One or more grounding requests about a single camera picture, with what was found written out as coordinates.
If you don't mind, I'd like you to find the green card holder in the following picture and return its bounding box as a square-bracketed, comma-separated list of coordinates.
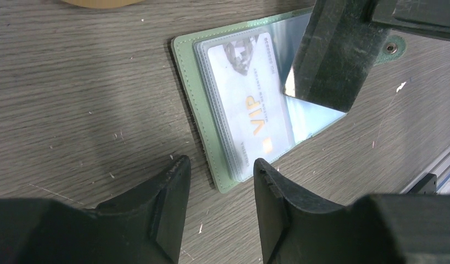
[170, 6, 408, 194]

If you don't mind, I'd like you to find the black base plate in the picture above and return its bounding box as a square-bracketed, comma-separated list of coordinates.
[407, 173, 437, 195]

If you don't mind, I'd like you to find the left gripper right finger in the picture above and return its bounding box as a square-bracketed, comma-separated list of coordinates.
[253, 158, 450, 263]

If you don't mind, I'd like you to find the orange oval tray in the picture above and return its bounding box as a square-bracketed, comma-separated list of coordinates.
[62, 0, 143, 9]

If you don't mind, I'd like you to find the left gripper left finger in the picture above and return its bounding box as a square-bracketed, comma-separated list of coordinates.
[0, 155, 191, 263]

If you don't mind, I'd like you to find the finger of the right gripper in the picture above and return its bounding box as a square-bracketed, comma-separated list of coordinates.
[371, 0, 450, 41]

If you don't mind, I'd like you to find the black card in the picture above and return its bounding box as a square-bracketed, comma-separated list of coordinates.
[283, 0, 390, 113]

